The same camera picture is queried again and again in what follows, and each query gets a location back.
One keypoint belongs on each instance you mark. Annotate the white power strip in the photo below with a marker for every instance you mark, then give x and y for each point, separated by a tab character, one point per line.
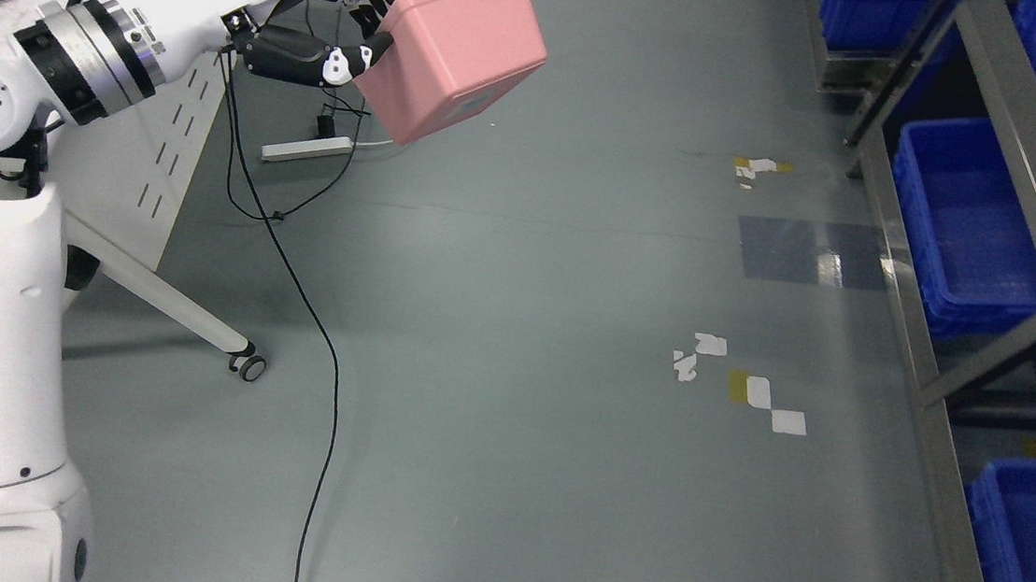
289	151

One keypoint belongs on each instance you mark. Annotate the white desk with legs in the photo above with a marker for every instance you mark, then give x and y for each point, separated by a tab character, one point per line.
138	127

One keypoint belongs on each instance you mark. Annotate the blue shelf bin top left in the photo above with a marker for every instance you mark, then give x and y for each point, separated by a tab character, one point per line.
866	25

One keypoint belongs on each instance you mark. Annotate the stainless steel shelf rack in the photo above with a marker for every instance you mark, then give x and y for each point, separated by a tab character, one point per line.
973	398

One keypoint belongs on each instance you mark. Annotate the blue shelf bin right middle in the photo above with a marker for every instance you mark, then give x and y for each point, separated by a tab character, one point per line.
974	258

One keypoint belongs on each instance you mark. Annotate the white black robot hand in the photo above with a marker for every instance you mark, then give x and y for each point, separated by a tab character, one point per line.
318	43

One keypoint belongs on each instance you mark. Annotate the pink plastic storage box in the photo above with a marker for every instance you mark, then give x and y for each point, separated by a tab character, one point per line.
449	60

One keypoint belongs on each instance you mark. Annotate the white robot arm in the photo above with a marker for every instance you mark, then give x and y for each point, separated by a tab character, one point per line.
46	524

